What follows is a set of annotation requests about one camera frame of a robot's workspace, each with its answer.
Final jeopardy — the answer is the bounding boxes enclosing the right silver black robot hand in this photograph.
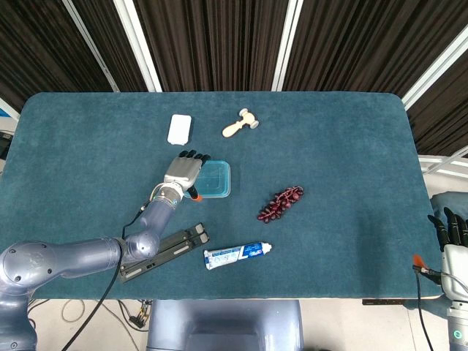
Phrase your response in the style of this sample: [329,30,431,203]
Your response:
[412,207,468,303]

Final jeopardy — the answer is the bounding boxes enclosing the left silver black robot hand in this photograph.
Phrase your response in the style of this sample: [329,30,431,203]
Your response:
[162,148,211,204]

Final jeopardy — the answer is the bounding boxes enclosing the teal plastic lid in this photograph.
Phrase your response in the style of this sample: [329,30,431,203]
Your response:
[182,159,232,200]

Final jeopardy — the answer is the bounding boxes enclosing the cream wooden massage roller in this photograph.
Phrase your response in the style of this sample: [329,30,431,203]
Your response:
[222,107,262,139]

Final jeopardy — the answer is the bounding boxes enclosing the black folding laptop stand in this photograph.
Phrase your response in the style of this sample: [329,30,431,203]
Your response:
[117,222,212,284]

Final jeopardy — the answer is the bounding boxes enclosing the blue and white toothpaste tube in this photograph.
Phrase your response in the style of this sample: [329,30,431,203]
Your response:
[203,241,273,271]

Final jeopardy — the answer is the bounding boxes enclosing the dark red grape bunch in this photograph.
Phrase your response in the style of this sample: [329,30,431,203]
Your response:
[257,185,305,224]

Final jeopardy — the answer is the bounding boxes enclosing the dark brown pleated curtain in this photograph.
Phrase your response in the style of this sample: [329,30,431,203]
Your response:
[0,0,468,157]

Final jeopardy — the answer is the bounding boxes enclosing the teal suede table cloth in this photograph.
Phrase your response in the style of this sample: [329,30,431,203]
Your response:
[0,91,444,301]

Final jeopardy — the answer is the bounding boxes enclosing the black floor power plug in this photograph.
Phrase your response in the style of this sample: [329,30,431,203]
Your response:
[127,300,152,329]

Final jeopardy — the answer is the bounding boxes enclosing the blue-grey robot torso base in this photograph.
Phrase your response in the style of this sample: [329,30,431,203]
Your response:
[146,299,305,351]

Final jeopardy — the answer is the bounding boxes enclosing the black box device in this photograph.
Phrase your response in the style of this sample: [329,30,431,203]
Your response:
[0,132,15,161]

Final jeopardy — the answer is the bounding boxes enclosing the blue and white sign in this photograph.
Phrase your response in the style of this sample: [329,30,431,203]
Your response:
[0,97,21,122]

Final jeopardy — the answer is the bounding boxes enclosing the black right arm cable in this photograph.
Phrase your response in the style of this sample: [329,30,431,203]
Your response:
[412,265,437,351]

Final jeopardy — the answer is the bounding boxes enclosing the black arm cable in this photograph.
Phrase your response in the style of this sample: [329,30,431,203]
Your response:
[412,265,437,351]
[60,199,154,351]

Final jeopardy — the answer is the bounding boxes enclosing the black under-table bracket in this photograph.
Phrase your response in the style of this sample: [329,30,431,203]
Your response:
[361,298,407,306]

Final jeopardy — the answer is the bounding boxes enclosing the white aluminium frame rails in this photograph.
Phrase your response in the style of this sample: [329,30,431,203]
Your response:
[418,146,468,181]

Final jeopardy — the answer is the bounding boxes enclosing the wide white frame post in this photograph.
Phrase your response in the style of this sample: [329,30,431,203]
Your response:
[112,0,163,93]
[271,0,305,92]

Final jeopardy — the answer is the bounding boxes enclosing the thin grey frame post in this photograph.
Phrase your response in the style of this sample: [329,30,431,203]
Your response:
[61,0,121,93]

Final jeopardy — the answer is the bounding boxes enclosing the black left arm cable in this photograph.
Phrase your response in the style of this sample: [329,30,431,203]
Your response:
[60,199,154,351]

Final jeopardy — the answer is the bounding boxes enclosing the beige floor cable loop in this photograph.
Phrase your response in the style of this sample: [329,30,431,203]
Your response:
[60,299,86,323]

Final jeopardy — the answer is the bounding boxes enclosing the slanted white frame post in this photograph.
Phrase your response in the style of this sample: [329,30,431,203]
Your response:
[401,24,468,111]

